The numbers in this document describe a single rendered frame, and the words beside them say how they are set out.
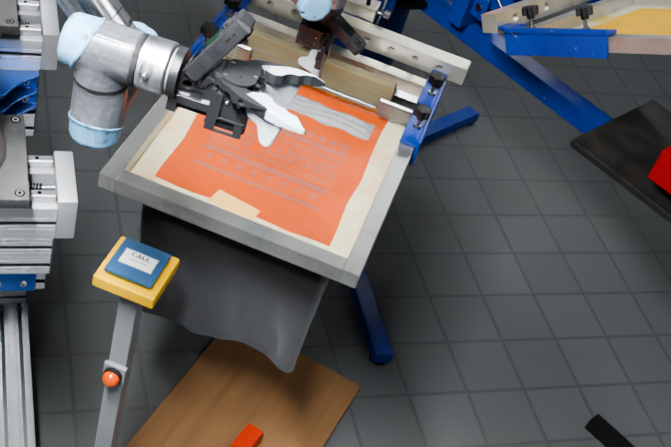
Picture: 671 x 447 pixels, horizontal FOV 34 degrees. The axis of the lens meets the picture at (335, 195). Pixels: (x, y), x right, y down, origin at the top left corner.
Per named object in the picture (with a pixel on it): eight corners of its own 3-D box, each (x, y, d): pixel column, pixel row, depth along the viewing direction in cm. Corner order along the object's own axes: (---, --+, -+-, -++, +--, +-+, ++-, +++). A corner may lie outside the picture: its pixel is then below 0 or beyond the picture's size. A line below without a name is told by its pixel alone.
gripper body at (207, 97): (256, 117, 154) (175, 91, 154) (271, 64, 150) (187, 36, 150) (244, 142, 148) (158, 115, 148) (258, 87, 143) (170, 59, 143)
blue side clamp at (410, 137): (412, 166, 265) (420, 144, 260) (392, 158, 265) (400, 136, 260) (438, 102, 288) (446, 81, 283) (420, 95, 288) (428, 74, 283)
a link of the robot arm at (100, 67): (73, 48, 154) (79, -3, 149) (148, 73, 154) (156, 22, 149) (51, 78, 148) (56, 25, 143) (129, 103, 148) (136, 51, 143)
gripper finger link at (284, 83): (308, 102, 158) (250, 102, 154) (318, 66, 155) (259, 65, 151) (317, 113, 156) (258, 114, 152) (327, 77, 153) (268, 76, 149)
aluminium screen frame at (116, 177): (354, 288, 227) (359, 276, 224) (97, 186, 231) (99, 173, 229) (436, 96, 287) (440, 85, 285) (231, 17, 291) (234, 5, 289)
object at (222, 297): (293, 378, 261) (336, 251, 234) (120, 307, 265) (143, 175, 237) (297, 369, 264) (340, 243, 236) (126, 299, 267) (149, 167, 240)
